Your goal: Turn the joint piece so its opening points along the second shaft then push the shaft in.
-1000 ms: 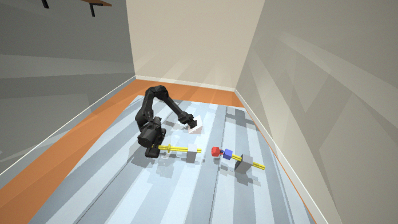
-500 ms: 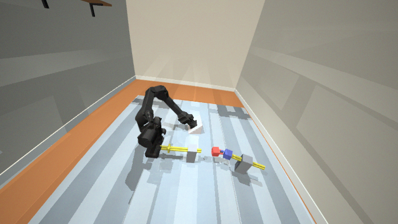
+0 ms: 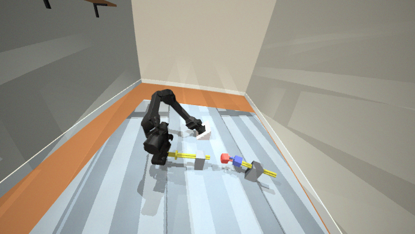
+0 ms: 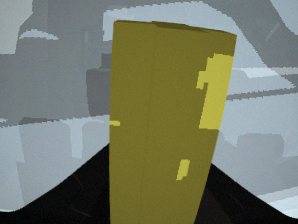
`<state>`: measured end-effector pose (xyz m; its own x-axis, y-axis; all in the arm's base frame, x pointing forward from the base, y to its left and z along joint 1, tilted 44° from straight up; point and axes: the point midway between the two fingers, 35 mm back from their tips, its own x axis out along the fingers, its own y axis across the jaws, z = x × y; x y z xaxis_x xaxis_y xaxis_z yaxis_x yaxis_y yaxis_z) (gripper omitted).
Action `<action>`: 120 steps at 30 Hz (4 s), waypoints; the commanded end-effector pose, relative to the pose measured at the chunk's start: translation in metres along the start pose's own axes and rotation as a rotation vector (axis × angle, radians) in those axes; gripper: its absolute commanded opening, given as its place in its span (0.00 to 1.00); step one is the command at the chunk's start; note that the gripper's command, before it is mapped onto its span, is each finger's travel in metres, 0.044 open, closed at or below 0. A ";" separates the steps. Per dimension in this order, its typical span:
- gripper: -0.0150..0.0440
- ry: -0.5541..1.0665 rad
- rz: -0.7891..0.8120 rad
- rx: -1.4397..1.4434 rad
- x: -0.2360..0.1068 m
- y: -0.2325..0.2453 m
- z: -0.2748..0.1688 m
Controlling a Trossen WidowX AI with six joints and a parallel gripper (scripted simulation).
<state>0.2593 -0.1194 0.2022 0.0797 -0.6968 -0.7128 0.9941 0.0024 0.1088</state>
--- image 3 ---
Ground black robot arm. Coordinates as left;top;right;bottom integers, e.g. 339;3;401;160
141;89;206;155

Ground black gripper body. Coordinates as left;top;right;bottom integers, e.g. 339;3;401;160
151;134;174;165

